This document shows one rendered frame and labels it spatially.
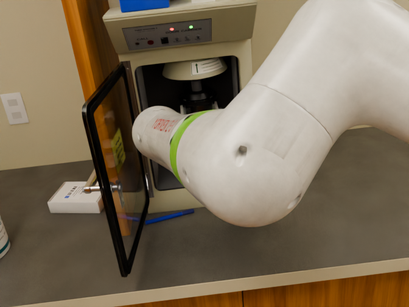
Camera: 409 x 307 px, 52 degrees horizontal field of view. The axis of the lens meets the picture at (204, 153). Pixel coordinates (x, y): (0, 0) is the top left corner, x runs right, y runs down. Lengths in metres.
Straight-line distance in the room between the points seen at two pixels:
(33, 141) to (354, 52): 1.39
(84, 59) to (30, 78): 0.63
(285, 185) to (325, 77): 0.11
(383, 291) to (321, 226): 0.21
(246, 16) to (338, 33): 0.54
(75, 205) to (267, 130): 0.98
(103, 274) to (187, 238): 0.23
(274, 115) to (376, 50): 0.11
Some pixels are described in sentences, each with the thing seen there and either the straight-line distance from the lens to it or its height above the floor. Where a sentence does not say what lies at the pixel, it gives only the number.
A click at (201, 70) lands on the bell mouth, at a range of 1.08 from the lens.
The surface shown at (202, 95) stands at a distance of 1.15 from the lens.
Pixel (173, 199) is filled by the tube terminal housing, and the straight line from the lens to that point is 1.21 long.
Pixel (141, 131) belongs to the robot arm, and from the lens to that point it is 0.78.
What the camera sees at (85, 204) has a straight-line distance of 1.29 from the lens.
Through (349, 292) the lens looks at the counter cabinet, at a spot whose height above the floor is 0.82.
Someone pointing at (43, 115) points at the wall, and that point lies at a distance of 1.62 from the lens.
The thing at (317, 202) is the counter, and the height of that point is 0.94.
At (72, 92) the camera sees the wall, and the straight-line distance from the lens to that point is 1.57.
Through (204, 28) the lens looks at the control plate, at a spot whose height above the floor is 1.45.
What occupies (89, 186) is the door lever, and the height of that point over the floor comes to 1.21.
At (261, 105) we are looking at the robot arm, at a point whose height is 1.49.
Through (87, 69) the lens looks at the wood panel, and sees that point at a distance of 0.98.
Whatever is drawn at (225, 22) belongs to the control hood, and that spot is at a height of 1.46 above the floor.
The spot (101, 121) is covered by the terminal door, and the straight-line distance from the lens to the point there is 0.84.
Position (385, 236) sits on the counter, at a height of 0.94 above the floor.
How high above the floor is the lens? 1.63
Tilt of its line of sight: 27 degrees down
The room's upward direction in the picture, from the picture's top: 6 degrees counter-clockwise
